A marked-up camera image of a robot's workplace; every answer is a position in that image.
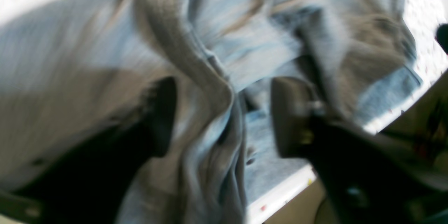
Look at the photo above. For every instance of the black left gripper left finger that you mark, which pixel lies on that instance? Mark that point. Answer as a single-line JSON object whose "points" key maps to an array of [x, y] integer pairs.
{"points": [[83, 179]]}

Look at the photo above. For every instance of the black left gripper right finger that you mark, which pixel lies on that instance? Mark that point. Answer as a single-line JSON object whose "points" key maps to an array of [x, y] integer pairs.
{"points": [[369, 179]]}

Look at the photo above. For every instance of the grey t-shirt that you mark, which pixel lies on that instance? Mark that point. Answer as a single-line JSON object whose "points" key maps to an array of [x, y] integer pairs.
{"points": [[70, 66]]}

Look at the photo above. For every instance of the terrazzo patterned tablecloth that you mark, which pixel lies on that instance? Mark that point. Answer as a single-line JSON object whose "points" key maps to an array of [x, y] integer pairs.
{"points": [[421, 16]]}

